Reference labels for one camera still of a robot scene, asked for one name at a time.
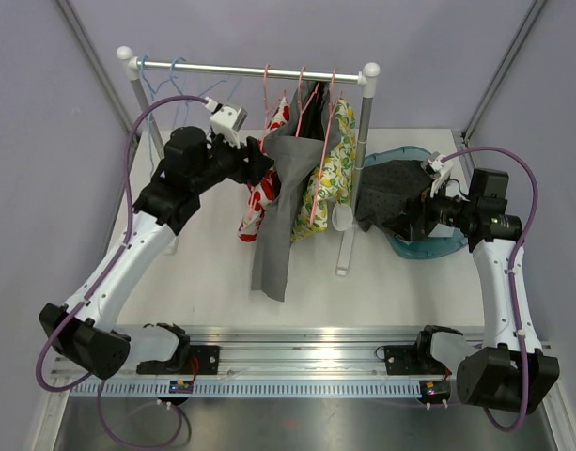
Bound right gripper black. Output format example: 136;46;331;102
382;177;475;241

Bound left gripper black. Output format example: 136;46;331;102
191;130;273;194

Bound dark grey dotted skirt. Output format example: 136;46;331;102
354;160;432;233

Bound blue wire hanger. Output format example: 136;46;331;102
138;55;175;165
168;57;242;127

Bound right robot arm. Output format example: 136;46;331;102
377;169;560;414

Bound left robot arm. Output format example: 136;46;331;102
39;126;273;380

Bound red poppy white skirt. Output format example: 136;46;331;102
238;92;290;242

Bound plain grey skirt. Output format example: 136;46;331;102
251;81;339;302

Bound lemon print skirt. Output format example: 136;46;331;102
291;98;356;241

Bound blue plastic basket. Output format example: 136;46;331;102
365;146;468;260

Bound clothes rack silver white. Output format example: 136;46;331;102
115;45;381;277

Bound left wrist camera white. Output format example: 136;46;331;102
205;97;247;148

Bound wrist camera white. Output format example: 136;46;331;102
205;97;247;148
421;152;454;198

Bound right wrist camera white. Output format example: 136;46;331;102
421;152;454;198

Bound pink wire hanger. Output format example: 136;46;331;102
295;66;323;137
248;64;282;219
308;69;341;226

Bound right frame post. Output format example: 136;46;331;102
460;0;549;145

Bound frame post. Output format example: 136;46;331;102
53;0;132;132
460;0;549;145

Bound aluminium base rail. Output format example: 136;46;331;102
46;325;424;381

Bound left frame post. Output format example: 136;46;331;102
53;0;132;132

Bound white slotted cable duct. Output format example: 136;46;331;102
71;379;421;398

